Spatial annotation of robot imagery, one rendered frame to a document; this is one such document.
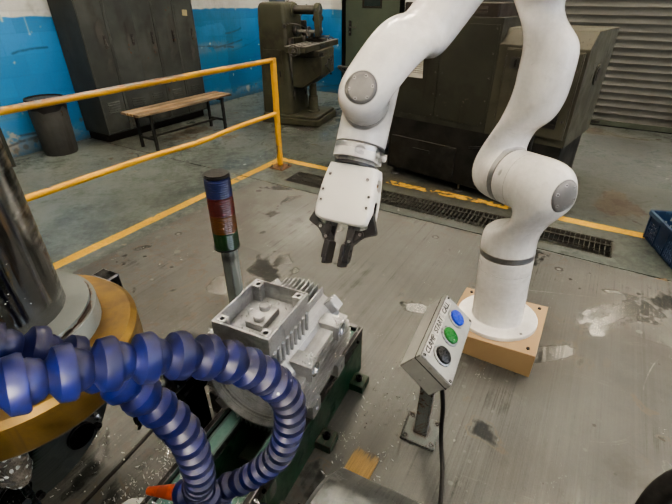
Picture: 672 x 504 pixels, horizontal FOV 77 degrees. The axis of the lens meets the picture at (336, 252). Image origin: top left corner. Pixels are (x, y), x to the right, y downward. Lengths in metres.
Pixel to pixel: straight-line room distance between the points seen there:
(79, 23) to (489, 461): 5.50
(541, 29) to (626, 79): 6.07
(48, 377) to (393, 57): 0.57
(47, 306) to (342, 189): 0.47
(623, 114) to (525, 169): 6.17
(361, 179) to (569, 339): 0.77
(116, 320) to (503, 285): 0.84
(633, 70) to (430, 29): 6.32
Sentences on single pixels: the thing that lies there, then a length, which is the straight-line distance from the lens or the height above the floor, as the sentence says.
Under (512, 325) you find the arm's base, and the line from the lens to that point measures 1.12.
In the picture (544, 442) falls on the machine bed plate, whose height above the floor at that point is 0.80.
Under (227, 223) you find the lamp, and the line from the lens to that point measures 1.01.
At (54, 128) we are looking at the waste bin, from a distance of 5.67.
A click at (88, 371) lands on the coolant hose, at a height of 1.44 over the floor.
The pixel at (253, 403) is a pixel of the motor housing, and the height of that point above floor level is 0.94.
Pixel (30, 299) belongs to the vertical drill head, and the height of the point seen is 1.38.
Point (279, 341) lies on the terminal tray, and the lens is 0.65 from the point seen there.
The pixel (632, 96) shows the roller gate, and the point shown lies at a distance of 7.04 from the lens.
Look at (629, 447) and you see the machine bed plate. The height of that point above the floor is 0.80.
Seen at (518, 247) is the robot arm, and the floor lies 1.09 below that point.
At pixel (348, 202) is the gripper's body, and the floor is 1.27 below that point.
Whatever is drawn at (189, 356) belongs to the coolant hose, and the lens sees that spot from 0.20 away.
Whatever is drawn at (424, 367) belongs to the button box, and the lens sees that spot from 0.69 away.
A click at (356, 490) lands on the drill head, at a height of 1.14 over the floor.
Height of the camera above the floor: 1.56
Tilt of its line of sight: 31 degrees down
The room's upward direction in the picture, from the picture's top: straight up
